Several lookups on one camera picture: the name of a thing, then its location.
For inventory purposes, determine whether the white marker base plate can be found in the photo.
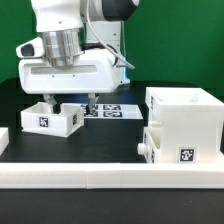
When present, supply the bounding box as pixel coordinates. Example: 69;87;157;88
84;104;143;120

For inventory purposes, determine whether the white drawer box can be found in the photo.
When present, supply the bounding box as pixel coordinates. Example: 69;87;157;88
21;102;84;137
137;127;161;164

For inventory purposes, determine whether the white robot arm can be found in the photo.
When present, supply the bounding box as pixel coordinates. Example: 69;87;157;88
16;0;139;114

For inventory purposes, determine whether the white obstacle fence wall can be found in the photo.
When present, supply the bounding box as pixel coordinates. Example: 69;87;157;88
0;163;224;189

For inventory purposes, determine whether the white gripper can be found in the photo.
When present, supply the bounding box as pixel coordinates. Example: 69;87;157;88
16;37;122;115

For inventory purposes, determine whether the white drawer cabinet frame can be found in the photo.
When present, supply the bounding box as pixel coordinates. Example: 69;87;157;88
145;87;224;164

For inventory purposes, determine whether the white drawer box front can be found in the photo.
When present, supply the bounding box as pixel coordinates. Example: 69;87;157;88
137;127;161;164

